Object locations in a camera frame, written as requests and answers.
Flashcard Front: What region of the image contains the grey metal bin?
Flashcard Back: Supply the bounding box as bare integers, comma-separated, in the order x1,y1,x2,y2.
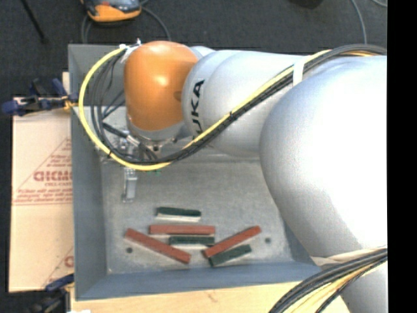
67,43,330,301

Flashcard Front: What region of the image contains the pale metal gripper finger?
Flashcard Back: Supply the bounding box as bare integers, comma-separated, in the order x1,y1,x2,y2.
121,167,130,203
129,168,138,200

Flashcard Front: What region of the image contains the red-brown flat block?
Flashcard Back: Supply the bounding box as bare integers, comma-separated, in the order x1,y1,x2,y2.
203,225,263,260
148,224,216,236
123,228,192,265

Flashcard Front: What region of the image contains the brown cardboard board red print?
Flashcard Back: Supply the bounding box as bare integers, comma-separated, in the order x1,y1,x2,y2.
7,108,76,293

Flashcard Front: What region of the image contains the dark green flat block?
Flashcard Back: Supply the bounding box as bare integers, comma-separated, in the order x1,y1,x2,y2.
167,235,216,246
154,206,202,223
208,243,253,268

